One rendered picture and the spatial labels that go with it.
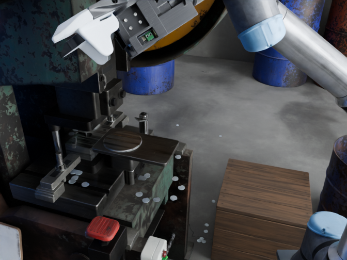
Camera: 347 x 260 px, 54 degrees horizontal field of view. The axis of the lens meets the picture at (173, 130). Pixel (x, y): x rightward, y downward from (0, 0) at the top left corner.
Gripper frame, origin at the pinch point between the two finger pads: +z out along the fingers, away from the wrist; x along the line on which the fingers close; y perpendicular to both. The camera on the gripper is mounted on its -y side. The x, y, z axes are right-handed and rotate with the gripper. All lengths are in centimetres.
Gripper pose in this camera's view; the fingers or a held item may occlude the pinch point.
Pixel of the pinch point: (53, 45)
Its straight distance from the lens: 50.6
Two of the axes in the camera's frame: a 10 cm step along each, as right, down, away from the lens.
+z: -8.1, 5.7, -1.5
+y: 5.4, 8.1, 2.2
